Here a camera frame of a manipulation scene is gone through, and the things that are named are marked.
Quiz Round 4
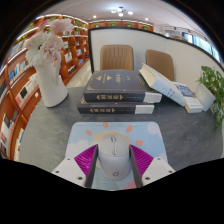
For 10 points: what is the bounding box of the white and grey computer mouse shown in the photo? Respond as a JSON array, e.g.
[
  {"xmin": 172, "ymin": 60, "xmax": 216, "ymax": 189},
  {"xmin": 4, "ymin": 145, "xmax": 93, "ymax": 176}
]
[{"xmin": 96, "ymin": 133, "xmax": 132, "ymax": 181}]

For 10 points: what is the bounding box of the tan upholstered chair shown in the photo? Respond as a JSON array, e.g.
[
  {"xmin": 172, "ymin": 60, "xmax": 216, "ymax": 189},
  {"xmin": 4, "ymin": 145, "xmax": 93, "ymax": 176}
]
[
  {"xmin": 99, "ymin": 44, "xmax": 135, "ymax": 72},
  {"xmin": 144, "ymin": 49, "xmax": 176, "ymax": 82}
]

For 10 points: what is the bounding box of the ceiling chandelier lamp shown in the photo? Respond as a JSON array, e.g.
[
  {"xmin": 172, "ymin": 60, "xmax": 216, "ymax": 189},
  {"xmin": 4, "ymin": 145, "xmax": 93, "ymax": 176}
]
[{"xmin": 110, "ymin": 6, "xmax": 134, "ymax": 18}]

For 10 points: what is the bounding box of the pastel cartoon print mouse pad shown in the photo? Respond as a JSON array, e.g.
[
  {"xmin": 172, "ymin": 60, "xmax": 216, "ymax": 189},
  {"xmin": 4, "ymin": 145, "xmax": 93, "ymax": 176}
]
[{"xmin": 63, "ymin": 121, "xmax": 169, "ymax": 191}]

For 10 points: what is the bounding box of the green plant in white pot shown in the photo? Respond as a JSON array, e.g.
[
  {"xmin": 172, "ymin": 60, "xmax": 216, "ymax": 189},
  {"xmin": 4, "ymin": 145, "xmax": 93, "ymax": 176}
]
[{"xmin": 194, "ymin": 65, "xmax": 224, "ymax": 129}]

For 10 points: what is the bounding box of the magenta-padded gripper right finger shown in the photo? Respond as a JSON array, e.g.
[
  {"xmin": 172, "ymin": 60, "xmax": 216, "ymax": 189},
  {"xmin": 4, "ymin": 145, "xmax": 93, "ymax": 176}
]
[{"xmin": 128, "ymin": 143, "xmax": 176, "ymax": 188}]

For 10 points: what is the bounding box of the orange wooden bookshelf unit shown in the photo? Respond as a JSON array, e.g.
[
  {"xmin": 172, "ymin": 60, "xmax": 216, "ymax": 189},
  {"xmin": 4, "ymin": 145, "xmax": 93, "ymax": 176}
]
[{"xmin": 0, "ymin": 13, "xmax": 155, "ymax": 161}]

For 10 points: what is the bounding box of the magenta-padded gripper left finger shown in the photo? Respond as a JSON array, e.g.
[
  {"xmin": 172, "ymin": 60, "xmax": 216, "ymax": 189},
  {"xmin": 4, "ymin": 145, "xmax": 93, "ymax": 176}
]
[{"xmin": 51, "ymin": 143, "xmax": 100, "ymax": 188}]

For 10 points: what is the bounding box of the window with grey curtains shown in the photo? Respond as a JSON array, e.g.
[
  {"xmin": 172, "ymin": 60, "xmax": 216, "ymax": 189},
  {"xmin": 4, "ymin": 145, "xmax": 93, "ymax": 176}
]
[{"xmin": 163, "ymin": 26, "xmax": 218, "ymax": 63}]

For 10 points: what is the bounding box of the white vase with pink flowers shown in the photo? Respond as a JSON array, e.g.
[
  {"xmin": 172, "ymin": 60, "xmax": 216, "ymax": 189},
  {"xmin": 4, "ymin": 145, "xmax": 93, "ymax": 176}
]
[{"xmin": 23, "ymin": 18, "xmax": 76, "ymax": 108}]

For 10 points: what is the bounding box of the blue cover book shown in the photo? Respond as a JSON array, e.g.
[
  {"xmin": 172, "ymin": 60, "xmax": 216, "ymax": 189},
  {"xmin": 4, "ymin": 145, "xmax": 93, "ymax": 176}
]
[{"xmin": 171, "ymin": 80, "xmax": 204, "ymax": 114}]

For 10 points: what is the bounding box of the thick white book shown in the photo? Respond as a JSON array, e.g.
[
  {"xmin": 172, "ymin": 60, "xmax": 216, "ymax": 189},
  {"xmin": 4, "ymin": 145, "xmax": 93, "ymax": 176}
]
[{"xmin": 138, "ymin": 63, "xmax": 188, "ymax": 108}]

